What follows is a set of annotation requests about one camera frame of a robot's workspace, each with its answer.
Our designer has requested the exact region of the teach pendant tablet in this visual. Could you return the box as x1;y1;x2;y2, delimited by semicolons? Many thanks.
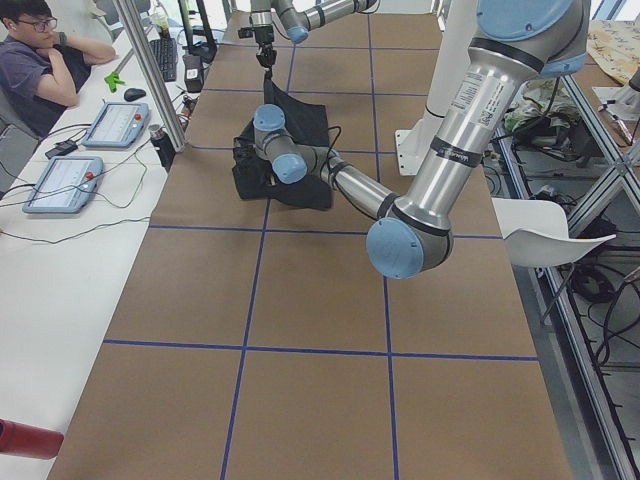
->
22;156;104;214
82;102;150;149

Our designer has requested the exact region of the near teach pendant tablet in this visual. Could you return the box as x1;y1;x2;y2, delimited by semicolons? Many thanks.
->
22;156;104;214

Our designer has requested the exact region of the red cylinder bottle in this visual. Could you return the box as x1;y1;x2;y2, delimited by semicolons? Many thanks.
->
1;419;64;460

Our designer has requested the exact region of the green plastic clip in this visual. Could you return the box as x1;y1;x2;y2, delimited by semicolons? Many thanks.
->
104;72;126;93

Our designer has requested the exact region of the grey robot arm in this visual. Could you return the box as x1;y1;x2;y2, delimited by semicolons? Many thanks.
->
253;1;590;279
238;0;378;70

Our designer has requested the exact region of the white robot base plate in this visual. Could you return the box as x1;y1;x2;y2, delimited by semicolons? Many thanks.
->
395;128;428;176

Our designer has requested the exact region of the black keyboard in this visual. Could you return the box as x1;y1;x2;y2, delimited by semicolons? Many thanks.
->
149;37;177;82

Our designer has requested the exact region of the white plastic chair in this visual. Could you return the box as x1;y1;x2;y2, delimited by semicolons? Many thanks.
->
492;198;616;268

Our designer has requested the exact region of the aluminium frame post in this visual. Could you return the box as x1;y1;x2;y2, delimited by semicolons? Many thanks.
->
113;0;186;152

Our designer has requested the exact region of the black printed t-shirt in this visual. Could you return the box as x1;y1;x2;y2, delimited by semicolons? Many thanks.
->
232;70;333;211

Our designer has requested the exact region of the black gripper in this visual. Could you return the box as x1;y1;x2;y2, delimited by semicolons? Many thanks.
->
253;24;276;70

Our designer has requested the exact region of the seated person in grey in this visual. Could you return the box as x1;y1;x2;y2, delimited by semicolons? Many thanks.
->
1;1;116;137

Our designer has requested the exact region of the far teach pendant tablet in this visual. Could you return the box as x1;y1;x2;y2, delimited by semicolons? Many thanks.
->
82;102;150;149

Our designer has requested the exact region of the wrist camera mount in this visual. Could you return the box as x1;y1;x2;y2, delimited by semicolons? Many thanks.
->
238;27;254;39

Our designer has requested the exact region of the black water bottle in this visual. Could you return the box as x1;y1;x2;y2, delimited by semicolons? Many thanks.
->
148;124;175;173

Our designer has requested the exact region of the black computer mouse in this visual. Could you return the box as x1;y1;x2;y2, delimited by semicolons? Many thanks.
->
123;88;147;102

